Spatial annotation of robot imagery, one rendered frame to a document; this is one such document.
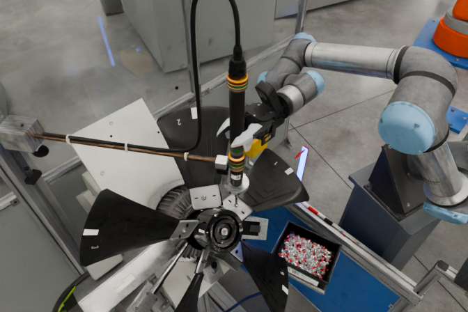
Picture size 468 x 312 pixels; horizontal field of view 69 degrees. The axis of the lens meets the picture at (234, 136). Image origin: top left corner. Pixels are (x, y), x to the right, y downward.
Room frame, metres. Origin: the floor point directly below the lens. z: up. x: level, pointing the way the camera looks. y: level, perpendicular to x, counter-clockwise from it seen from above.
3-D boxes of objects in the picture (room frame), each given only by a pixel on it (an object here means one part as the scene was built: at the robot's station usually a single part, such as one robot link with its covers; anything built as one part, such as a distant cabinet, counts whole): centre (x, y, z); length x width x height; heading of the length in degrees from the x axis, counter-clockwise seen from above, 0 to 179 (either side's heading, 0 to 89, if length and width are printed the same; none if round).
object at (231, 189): (0.59, 0.00, 1.35); 0.09 x 0.07 x 0.10; 80
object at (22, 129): (0.70, 0.61, 1.39); 0.10 x 0.07 x 0.09; 80
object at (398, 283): (0.77, -0.33, 0.82); 0.90 x 0.04 x 0.08; 45
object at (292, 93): (0.72, -0.14, 1.49); 0.08 x 0.05 x 0.08; 45
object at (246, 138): (0.57, -0.03, 1.48); 0.09 x 0.03 x 0.06; 145
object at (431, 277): (0.46, -0.64, 0.96); 0.03 x 0.03 x 0.20; 45
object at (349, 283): (0.77, -0.33, 0.45); 0.82 x 0.02 x 0.66; 45
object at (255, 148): (1.05, -0.05, 1.02); 0.16 x 0.10 x 0.11; 45
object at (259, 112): (0.66, -0.08, 1.48); 0.12 x 0.08 x 0.09; 135
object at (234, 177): (0.58, -0.01, 1.50); 0.04 x 0.04 x 0.46
